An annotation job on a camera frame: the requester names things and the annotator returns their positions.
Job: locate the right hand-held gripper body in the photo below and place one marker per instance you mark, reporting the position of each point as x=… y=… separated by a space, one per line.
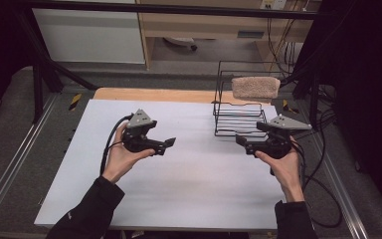
x=278 y=141

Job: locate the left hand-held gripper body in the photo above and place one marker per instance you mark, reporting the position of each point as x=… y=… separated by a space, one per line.
x=137 y=136

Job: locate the brown towel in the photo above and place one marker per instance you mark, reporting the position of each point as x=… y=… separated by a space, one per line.
x=256 y=87

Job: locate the person's left hand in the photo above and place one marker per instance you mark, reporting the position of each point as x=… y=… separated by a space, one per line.
x=121 y=162

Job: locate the person's right hand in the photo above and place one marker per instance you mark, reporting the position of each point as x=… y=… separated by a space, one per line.
x=286 y=172

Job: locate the yellow black tape marker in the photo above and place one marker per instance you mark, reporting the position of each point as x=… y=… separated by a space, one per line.
x=75 y=102
x=288 y=107

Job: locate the office chair base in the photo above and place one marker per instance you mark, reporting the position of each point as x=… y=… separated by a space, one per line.
x=183 y=42

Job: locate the white cabinet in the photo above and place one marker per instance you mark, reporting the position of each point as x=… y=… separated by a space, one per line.
x=89 y=33

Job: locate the light wooden desk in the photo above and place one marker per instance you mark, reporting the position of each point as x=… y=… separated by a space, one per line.
x=212 y=25

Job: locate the white power strip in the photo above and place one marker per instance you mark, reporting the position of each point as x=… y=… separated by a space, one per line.
x=273 y=4

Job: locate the aluminium floor rail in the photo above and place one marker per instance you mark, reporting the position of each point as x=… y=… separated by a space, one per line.
x=340 y=186
x=13 y=156

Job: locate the black metal frame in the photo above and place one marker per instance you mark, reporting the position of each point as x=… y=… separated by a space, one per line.
x=39 y=63

